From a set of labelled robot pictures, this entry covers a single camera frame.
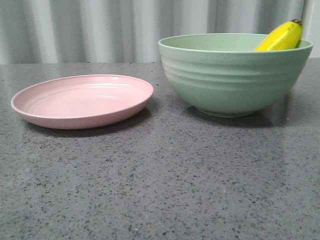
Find yellow banana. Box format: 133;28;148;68
254;19;303;51

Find green ribbed bowl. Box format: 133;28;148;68
158;33;313;118

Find pink plate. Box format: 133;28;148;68
11;74;154;130

